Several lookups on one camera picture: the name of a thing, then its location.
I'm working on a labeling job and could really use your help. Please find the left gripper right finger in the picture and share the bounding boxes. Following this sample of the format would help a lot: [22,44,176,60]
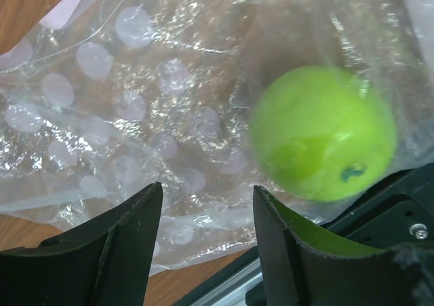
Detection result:
[253,186,433,305]

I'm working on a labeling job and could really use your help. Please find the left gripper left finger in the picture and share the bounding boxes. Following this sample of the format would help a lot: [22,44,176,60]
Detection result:
[1,183,163,305]

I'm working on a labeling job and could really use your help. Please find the green fake apple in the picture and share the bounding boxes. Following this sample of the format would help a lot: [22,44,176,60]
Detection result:
[249,66,397,202]

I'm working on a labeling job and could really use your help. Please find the clear zip top bag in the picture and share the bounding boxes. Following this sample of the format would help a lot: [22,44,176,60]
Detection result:
[1,0,433,274]

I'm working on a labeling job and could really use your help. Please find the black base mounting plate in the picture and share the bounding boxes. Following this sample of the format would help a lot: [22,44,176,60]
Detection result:
[179,165,433,305]

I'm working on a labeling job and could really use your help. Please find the aluminium frame rail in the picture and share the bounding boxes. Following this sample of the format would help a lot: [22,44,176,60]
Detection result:
[191,259,262,306]

